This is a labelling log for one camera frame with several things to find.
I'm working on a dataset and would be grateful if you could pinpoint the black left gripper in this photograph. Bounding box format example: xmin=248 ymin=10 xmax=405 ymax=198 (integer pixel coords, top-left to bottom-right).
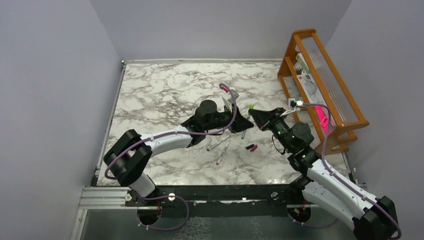
xmin=203 ymin=102 xmax=253 ymax=133

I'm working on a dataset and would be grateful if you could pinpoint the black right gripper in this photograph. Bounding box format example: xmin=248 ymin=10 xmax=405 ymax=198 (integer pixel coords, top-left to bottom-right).
xmin=248 ymin=107 xmax=293 ymax=153

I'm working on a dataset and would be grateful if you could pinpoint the white marker pen green tip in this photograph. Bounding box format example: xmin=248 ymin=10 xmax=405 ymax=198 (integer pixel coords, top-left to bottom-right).
xmin=241 ymin=112 xmax=251 ymax=140

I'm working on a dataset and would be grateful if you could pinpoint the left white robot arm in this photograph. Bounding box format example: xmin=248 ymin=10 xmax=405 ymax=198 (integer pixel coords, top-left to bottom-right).
xmin=103 ymin=100 xmax=254 ymax=206

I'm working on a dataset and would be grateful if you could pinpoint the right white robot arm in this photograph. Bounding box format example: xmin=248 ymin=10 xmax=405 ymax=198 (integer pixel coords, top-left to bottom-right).
xmin=248 ymin=108 xmax=402 ymax=240

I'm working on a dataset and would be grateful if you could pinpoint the magenta pen cap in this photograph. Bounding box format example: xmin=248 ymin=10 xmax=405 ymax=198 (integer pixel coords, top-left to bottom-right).
xmin=250 ymin=144 xmax=258 ymax=152

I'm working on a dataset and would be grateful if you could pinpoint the grey marker pen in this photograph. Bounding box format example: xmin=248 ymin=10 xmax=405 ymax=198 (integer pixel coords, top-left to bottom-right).
xmin=206 ymin=136 xmax=230 ymax=152

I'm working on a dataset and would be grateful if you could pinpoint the white marker pen red end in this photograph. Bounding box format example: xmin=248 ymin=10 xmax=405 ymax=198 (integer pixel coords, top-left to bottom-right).
xmin=215 ymin=141 xmax=231 ymax=165

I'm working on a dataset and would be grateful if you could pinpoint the white packaged item in rack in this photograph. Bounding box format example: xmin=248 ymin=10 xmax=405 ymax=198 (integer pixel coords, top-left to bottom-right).
xmin=294 ymin=53 xmax=326 ymax=105

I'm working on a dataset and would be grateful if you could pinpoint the orange wooden rack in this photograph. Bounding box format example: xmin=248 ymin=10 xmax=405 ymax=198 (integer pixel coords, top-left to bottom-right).
xmin=277 ymin=28 xmax=369 ymax=155

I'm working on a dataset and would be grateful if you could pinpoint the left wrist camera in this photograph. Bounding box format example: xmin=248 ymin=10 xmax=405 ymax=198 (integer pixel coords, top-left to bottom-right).
xmin=221 ymin=89 xmax=239 ymax=112

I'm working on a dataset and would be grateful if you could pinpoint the black mounting rail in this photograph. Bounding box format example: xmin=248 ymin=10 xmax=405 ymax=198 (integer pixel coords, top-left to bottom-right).
xmin=124 ymin=176 xmax=310 ymax=218

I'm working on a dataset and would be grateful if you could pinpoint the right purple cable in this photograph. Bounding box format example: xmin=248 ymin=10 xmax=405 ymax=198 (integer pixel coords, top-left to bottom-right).
xmin=287 ymin=102 xmax=403 ymax=240

